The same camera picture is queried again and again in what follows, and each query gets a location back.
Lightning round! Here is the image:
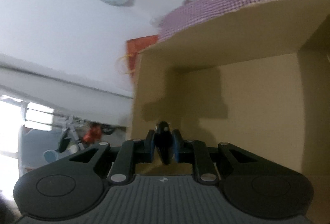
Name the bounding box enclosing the black cylindrical tube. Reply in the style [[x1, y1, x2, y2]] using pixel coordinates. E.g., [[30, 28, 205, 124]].
[[154, 121, 173, 165]]

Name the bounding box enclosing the brown cardboard box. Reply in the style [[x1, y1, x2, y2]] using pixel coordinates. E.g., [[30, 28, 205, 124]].
[[130, 0, 329, 223]]

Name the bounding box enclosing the red gift bag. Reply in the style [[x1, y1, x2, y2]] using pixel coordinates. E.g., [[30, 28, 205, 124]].
[[115, 35, 158, 83]]

